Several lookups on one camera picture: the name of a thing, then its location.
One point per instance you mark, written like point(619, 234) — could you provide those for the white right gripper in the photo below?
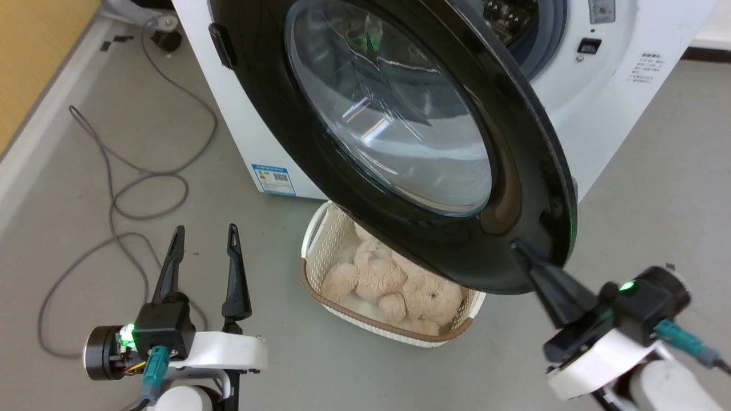
point(594, 359)

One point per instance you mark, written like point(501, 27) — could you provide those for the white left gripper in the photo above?
point(228, 349)

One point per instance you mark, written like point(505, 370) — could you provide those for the black round glass washer door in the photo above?
point(297, 142)

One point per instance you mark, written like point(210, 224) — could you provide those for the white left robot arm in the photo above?
point(188, 397)

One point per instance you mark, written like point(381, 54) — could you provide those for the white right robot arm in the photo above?
point(674, 388)

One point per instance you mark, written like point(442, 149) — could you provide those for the white front-load washing machine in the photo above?
point(599, 131)

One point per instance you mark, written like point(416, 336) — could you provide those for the blue white energy label sticker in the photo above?
point(274, 178)

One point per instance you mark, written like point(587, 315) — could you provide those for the white perforated laundry basket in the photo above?
point(331, 240)

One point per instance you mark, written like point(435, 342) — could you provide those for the beige plush teddy bear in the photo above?
point(380, 279)

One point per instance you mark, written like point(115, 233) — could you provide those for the black caster wheel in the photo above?
point(167, 40)

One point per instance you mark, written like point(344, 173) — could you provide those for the printed text warning label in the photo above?
point(645, 68)

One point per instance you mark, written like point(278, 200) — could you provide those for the white metal stand base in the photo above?
point(143, 11)

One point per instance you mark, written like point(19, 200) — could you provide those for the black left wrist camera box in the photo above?
point(165, 325)

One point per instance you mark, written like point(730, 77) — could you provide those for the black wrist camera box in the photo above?
point(651, 302)
point(165, 325)

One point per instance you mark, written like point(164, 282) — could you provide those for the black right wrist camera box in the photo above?
point(651, 302)

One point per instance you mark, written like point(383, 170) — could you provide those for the small black floor bracket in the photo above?
point(117, 41)

